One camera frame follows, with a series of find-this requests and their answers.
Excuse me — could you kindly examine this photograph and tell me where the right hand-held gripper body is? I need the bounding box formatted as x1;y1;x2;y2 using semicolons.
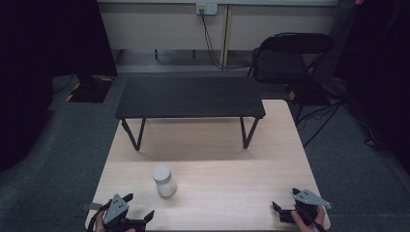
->
278;188;334;227

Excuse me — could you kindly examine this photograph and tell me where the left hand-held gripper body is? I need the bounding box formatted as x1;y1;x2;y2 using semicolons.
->
80;192;146;232

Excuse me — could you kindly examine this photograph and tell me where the black stand base striped tape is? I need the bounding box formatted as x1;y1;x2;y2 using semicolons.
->
65;74;116;104

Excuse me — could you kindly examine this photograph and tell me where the dark curtain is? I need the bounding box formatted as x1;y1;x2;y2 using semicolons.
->
0;0;119;172
333;0;410;177

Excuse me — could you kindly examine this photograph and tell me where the light wooden post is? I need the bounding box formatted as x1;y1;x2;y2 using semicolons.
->
220;4;233;70

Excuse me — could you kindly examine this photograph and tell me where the black floor cable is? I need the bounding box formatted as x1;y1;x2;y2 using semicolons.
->
294;99;390;150

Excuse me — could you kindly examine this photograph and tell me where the small black folding-leg table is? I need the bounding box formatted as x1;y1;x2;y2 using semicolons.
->
114;76;267;152

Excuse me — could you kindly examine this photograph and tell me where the white jar with lid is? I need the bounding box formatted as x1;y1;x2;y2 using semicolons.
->
152;164;178;198

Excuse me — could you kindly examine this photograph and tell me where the black folding chair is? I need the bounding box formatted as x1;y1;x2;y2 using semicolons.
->
247;32;337;125

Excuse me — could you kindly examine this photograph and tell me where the person's left hand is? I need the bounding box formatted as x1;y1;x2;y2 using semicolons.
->
94;210;137;232

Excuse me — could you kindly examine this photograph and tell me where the black power cable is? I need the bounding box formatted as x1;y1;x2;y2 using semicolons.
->
199;9;253;71

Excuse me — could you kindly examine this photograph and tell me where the person's right hand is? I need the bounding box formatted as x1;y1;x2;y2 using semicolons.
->
290;205;326;232

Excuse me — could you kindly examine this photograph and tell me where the white wall socket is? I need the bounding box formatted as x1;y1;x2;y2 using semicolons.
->
195;2;219;16

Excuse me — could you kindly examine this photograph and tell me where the black box yellow label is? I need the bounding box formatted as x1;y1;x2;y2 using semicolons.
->
285;81;331;107

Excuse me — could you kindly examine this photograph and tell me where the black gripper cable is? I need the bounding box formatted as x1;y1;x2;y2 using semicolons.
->
86;199;112;232
294;206;327;232

